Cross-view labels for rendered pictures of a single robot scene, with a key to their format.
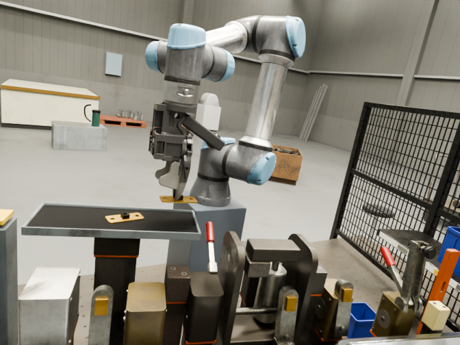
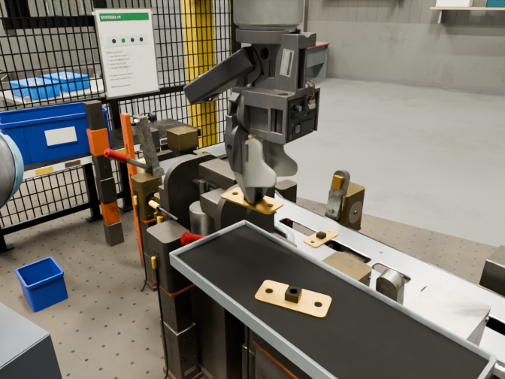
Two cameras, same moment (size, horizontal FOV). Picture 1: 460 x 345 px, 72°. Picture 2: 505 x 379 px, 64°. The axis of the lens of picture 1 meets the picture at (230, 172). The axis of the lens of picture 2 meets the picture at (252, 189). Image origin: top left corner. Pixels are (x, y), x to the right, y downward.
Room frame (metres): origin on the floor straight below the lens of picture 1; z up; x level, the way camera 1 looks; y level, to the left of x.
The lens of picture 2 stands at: (0.92, 0.55, 1.48)
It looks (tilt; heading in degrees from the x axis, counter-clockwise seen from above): 25 degrees down; 243
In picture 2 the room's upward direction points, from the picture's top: straight up
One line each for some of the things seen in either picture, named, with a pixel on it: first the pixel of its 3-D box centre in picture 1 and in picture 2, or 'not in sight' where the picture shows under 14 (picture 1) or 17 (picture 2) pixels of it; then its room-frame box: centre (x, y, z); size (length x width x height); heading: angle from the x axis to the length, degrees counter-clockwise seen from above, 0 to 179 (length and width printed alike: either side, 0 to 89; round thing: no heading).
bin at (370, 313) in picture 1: (358, 321); (42, 283); (1.03, -0.56, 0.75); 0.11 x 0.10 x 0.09; 106
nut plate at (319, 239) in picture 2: not in sight; (321, 235); (0.43, -0.07, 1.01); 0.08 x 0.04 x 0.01; 16
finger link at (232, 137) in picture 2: not in sight; (242, 135); (0.72, 0.12, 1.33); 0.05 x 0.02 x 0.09; 25
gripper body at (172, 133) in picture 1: (173, 131); (272, 85); (0.68, 0.13, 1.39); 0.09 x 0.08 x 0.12; 115
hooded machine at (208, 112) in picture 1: (209, 111); not in sight; (11.24, 1.06, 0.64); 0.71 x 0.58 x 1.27; 122
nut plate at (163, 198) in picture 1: (179, 197); (252, 197); (0.70, 0.11, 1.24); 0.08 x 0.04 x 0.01; 115
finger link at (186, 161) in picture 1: (183, 162); not in sight; (0.67, 0.10, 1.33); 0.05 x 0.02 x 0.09; 25
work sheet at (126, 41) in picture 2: not in sight; (128, 53); (0.62, -1.08, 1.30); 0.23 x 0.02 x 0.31; 16
